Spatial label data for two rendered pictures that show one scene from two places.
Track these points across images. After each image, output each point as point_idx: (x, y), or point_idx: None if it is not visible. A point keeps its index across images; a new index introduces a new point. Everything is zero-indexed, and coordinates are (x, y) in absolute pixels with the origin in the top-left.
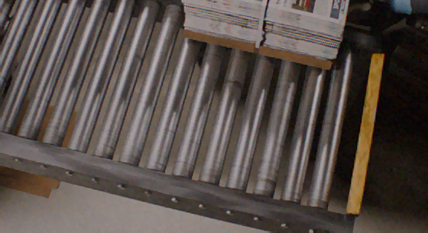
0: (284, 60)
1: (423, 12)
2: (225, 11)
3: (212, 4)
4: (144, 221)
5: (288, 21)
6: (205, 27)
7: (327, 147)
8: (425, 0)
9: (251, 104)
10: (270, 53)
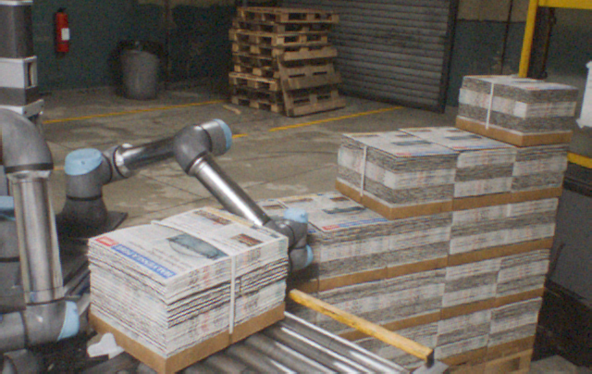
0: (250, 339)
1: (289, 242)
2: (203, 290)
3: (193, 286)
4: None
5: (252, 264)
6: (185, 340)
7: (354, 347)
8: (285, 230)
9: (277, 368)
10: (240, 332)
